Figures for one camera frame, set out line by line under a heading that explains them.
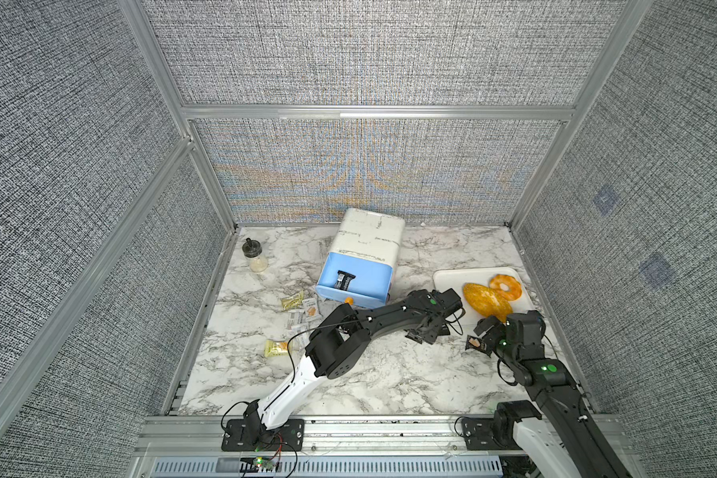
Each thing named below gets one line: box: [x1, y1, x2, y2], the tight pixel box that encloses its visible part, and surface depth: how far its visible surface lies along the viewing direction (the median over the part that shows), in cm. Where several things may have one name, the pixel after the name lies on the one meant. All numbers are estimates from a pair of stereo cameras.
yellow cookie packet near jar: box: [280, 290, 305, 310], surface depth 99 cm
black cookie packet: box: [334, 269, 357, 291], surface depth 85 cm
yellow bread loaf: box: [463, 282, 513, 323], surface depth 94 cm
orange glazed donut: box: [488, 273, 523, 302], surface depth 102 cm
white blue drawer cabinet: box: [315, 207, 407, 309], surface depth 87 cm
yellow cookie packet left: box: [263, 338, 289, 358], surface depth 87 cm
